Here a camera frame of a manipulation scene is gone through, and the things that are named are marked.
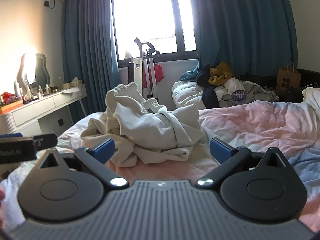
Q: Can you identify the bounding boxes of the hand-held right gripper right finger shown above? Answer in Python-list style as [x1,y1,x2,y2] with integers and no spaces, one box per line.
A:
[196,137,288,188]

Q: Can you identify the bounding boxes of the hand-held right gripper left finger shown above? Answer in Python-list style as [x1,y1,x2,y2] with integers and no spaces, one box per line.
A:
[39,137,129,188]

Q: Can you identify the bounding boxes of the cream white pants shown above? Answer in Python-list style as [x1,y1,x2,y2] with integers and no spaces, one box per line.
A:
[80,82,207,168]

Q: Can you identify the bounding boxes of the orange box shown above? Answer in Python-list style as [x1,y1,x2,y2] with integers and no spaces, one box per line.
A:
[0,99,23,115]

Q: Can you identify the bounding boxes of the white dressing table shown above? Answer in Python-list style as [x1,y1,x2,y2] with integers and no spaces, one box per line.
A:
[0,84,87,137]

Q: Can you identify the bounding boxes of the pastel pink blue bed blanket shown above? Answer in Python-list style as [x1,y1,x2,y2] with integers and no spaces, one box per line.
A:
[0,99,320,230]

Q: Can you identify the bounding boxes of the group of cosmetic bottles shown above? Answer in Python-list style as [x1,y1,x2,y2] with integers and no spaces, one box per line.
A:
[12,76,62,101]

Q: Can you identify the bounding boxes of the dark navy garment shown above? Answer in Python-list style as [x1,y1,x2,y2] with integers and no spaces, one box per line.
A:
[196,65,221,108]

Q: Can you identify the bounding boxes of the white shirt with purple print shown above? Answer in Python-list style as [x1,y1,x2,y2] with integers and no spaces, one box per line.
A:
[220,78,251,103]

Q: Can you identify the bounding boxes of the tissue box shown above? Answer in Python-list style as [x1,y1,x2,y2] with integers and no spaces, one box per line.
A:
[62,77,83,89]

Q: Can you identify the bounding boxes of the grey white crumpled garment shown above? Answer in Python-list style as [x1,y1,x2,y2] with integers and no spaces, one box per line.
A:
[240,81,279,103]

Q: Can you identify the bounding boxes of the wavy framed vanity mirror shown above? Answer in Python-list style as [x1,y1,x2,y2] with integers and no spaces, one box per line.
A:
[17,52,51,88]

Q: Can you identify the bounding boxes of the mustard yellow garment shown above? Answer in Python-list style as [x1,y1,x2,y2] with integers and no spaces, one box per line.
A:
[209,61,236,87]

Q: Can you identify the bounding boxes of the blue garment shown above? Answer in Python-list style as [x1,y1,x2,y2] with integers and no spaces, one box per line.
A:
[180,64,201,83]

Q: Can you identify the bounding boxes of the white folded board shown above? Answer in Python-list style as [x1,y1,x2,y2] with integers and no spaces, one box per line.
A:
[127,57,143,88]

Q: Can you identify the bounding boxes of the red bag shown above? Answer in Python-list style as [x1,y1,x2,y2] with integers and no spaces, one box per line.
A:
[144,63,164,81]

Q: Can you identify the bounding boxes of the folded metal trolley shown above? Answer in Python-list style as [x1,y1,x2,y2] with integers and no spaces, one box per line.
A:
[134,37,161,100]

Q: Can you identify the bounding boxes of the brown paper bag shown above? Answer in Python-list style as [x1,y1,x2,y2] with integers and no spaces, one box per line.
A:
[276,62,302,91]

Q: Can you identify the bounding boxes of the teal window curtain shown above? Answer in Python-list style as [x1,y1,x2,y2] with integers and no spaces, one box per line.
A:
[189,0,299,88]
[61,0,120,120]

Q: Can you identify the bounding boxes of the cream white bedding cloth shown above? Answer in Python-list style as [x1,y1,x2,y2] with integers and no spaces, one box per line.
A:
[302,87,320,111]

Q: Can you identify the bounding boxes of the black round chair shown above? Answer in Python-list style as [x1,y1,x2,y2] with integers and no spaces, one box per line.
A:
[297,69,320,90]

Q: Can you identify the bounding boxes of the dark framed window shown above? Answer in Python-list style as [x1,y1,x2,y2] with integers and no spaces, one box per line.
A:
[111,0,198,68]

